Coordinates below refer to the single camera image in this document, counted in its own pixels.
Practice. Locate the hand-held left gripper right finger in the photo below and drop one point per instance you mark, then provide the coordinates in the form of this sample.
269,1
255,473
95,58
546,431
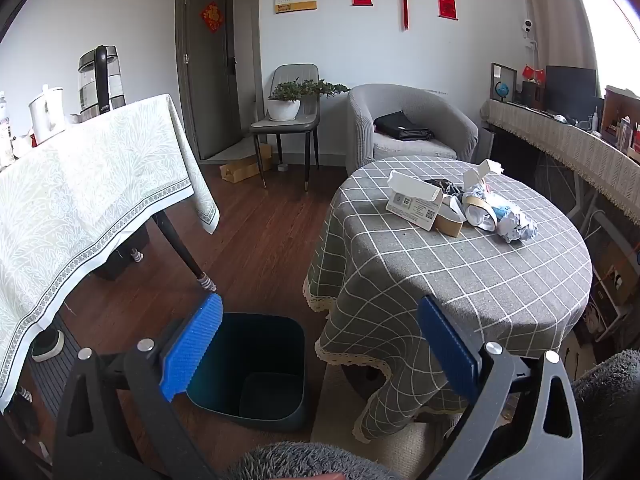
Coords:
450,345

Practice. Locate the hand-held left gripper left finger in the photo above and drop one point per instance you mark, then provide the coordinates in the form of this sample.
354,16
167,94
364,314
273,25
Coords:
192,345

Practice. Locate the dark teal trash bin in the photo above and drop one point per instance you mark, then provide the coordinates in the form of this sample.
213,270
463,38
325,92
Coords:
260,360

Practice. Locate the grey checked tablecloth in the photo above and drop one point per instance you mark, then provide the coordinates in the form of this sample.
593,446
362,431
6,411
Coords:
450,270

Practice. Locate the dark table leg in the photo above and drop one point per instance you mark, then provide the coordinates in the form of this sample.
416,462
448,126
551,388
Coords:
180,247

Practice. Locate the black box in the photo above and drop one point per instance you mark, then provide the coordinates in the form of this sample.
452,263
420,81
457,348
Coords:
120,260

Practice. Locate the brown tape roll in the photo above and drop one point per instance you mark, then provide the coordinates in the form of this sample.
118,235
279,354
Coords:
447,227

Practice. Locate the beige rug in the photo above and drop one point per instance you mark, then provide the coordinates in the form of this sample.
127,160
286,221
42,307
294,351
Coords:
400,455

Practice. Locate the crumpled blue white paper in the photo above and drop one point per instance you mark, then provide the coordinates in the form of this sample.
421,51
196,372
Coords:
517,225

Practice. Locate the dark floor mat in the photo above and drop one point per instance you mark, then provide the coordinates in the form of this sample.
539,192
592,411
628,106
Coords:
55,385

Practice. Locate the white cardboard box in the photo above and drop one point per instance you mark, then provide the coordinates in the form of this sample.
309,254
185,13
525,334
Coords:
412,205

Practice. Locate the white shoe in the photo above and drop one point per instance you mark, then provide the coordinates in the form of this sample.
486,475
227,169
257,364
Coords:
47,347

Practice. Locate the grey fleece pants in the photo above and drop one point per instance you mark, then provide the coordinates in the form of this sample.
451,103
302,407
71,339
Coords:
610,400

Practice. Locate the white crumpled carton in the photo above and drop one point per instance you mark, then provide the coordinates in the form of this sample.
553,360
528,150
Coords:
477,175

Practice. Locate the white patterned tablecloth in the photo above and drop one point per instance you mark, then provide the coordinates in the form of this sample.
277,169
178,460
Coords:
75,200

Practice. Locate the black bag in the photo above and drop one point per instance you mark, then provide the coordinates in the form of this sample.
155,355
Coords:
400,126

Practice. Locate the side counter with fringed cloth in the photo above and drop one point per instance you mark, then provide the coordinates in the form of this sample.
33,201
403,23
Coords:
565,147

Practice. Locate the grey armchair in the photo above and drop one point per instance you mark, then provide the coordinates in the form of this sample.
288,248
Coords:
365,130

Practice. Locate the grey dining chair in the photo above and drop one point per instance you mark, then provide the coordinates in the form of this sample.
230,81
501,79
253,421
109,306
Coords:
285,127

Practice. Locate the potted plant in white bowl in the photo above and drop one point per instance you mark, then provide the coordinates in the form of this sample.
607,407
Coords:
284,107

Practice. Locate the grey door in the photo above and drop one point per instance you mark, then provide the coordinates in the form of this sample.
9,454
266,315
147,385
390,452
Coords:
210,85

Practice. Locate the brown wooden box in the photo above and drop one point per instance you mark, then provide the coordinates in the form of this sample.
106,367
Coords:
531,95

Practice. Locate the framed globe picture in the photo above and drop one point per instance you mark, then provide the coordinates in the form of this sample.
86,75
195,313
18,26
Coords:
502,85

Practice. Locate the white jug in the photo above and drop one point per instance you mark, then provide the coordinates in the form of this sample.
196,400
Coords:
46,112

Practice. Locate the glass electric kettle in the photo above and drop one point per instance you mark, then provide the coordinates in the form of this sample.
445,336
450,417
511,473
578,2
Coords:
100,80

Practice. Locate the black monitor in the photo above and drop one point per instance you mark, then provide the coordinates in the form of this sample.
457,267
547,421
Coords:
570,90

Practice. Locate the small red flags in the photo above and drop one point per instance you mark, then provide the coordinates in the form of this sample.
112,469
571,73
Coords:
534,73

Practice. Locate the wooden desk organizer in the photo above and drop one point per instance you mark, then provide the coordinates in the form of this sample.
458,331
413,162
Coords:
617,115

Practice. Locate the red door decoration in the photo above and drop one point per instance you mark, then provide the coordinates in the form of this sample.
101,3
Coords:
212,16

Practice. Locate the white wall camera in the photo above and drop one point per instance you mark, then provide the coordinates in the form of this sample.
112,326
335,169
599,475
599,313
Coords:
526,29

